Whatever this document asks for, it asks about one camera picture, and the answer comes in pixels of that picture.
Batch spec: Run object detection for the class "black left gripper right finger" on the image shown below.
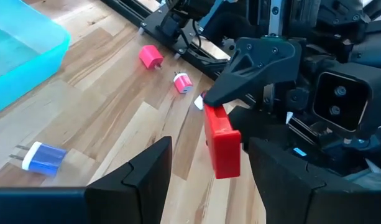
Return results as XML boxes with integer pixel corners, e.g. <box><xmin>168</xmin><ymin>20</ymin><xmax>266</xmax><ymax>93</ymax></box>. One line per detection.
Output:
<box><xmin>248</xmin><ymin>138</ymin><xmax>381</xmax><ymax>224</ymax></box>

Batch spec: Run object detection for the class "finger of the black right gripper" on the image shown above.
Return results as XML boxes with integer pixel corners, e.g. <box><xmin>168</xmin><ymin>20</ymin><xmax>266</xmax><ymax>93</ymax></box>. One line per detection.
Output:
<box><xmin>229</xmin><ymin>105</ymin><xmax>306</xmax><ymax>164</ymax></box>
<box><xmin>203</xmin><ymin>37</ymin><xmax>303</xmax><ymax>108</ymax></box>

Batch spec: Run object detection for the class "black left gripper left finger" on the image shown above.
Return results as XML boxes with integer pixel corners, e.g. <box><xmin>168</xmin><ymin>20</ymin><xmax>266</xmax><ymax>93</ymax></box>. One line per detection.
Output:
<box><xmin>84</xmin><ymin>136</ymin><xmax>173</xmax><ymax>224</ymax></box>

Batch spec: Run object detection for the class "red digital clock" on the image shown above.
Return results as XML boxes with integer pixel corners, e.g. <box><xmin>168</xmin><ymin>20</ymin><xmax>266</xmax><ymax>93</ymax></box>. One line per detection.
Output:
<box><xmin>203</xmin><ymin>104</ymin><xmax>242</xmax><ymax>180</ymax></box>

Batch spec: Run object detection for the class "pink white usb charger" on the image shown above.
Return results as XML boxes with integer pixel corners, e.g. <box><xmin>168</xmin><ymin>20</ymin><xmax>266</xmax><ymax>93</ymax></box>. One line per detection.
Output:
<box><xmin>173</xmin><ymin>71</ymin><xmax>194</xmax><ymax>95</ymax></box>

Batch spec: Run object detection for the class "purple white usb charger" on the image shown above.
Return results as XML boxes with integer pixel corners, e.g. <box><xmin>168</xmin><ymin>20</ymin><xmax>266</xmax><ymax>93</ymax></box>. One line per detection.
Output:
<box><xmin>9</xmin><ymin>141</ymin><xmax>68</xmax><ymax>177</ymax></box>

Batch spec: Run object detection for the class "pink cube usb charger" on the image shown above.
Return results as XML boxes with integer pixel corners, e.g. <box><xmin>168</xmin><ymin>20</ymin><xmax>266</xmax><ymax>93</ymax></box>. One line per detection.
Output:
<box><xmin>138</xmin><ymin>44</ymin><xmax>165</xmax><ymax>70</ymax></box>

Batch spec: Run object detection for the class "teal translucent plastic bin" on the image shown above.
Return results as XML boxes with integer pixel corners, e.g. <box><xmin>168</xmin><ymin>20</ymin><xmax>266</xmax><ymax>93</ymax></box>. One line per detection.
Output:
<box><xmin>0</xmin><ymin>0</ymin><xmax>71</xmax><ymax>118</ymax></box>

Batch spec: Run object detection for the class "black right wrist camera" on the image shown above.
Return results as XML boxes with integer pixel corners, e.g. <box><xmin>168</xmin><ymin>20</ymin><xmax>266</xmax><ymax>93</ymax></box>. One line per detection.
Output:
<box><xmin>312</xmin><ymin>70</ymin><xmax>381</xmax><ymax>141</ymax></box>

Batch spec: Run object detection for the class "blue grey metal table frame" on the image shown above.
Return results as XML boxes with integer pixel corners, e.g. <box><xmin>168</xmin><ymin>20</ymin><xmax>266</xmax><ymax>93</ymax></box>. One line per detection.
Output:
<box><xmin>198</xmin><ymin>0</ymin><xmax>228</xmax><ymax>34</ymax></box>

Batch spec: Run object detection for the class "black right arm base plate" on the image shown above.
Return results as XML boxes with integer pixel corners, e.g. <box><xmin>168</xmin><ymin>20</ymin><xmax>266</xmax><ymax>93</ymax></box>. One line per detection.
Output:
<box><xmin>139</xmin><ymin>4</ymin><xmax>237</xmax><ymax>78</ymax></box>

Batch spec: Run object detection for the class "black aluminium table frame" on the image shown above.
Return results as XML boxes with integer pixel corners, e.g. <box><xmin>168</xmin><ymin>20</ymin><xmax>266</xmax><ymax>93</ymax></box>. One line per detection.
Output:
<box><xmin>98</xmin><ymin>0</ymin><xmax>241</xmax><ymax>82</ymax></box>

